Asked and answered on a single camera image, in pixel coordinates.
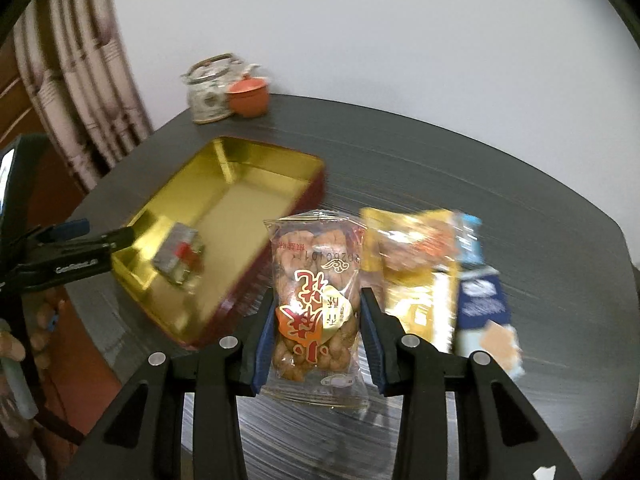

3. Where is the silver snack packet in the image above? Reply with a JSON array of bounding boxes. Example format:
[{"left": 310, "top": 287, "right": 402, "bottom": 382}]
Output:
[{"left": 151, "top": 224, "right": 209, "bottom": 287}]

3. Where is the wooden cabinet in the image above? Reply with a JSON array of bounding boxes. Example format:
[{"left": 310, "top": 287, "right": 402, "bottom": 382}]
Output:
[{"left": 0, "top": 40, "right": 48, "bottom": 161}]

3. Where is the person's left hand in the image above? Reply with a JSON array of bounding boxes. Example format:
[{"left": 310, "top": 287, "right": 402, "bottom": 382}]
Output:
[{"left": 0, "top": 301, "right": 67, "bottom": 362}]

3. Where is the dark blue white snack packet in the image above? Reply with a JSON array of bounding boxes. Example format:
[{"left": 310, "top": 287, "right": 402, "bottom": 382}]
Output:
[{"left": 451, "top": 267, "right": 527, "bottom": 380}]

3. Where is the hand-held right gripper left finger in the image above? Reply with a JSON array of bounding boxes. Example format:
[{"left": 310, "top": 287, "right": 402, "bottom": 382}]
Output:
[{"left": 65, "top": 302, "right": 277, "bottom": 480}]

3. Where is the large yellow snack packet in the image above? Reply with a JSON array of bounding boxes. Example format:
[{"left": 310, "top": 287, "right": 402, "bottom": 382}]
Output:
[{"left": 360, "top": 207, "right": 465, "bottom": 357}]

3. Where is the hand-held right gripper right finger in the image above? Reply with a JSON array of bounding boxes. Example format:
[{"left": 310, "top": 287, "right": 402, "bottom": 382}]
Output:
[{"left": 360, "top": 287, "right": 583, "bottom": 480}]

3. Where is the clear peanut snack packet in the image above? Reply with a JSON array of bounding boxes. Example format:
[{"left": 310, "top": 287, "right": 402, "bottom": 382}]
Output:
[{"left": 262, "top": 210, "right": 372, "bottom": 417}]

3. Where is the patterned ceramic plate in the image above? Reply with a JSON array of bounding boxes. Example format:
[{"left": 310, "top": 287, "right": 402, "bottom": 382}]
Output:
[{"left": 181, "top": 52, "right": 264, "bottom": 125}]

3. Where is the black cable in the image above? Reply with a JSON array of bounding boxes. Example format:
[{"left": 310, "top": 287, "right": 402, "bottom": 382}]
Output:
[{"left": 9, "top": 290, "right": 87, "bottom": 447}]

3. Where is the orange cup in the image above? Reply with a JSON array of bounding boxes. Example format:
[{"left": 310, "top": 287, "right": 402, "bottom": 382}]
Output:
[{"left": 227, "top": 75, "right": 272, "bottom": 119}]

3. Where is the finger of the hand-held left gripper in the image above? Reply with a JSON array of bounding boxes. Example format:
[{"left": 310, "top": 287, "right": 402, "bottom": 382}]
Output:
[
  {"left": 97, "top": 227, "right": 137, "bottom": 257},
  {"left": 47, "top": 218, "right": 92, "bottom": 241}
]

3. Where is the light blue snack packet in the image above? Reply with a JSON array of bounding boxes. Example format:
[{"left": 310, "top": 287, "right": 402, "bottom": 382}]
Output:
[{"left": 452, "top": 212, "right": 484, "bottom": 267}]

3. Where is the striped curtain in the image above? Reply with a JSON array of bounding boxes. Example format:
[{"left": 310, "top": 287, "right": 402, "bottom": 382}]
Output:
[{"left": 12, "top": 0, "right": 153, "bottom": 193}]

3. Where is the gold and red tin box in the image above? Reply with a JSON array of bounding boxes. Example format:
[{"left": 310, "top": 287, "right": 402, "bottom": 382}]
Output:
[{"left": 110, "top": 136, "right": 328, "bottom": 351}]

